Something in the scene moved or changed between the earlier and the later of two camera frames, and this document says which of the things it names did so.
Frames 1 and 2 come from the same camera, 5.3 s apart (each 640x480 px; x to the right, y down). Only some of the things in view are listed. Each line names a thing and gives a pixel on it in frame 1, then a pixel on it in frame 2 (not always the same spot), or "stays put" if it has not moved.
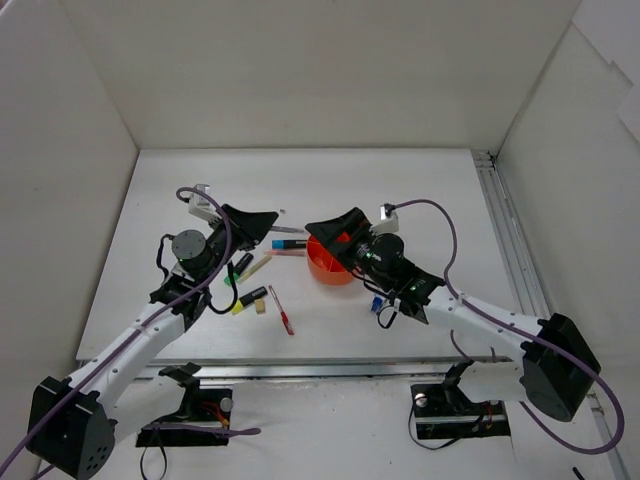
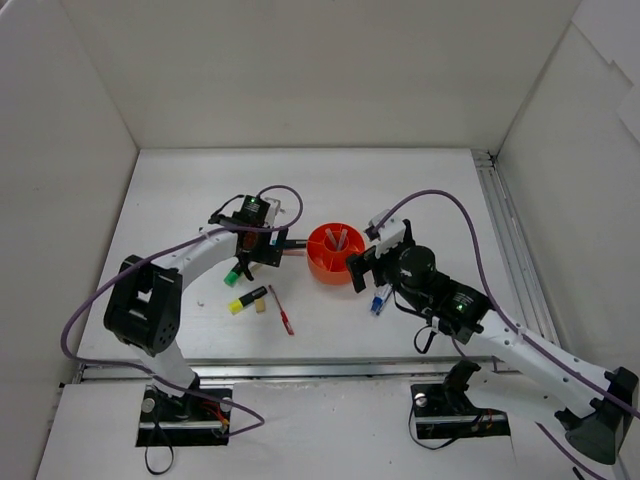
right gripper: (356, 235) → (360, 270)
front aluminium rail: (323, 369) stays put
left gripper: (232, 226) → (270, 247)
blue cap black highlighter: (289, 244) stays put
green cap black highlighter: (239, 267) stays put
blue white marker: (377, 302) stays put
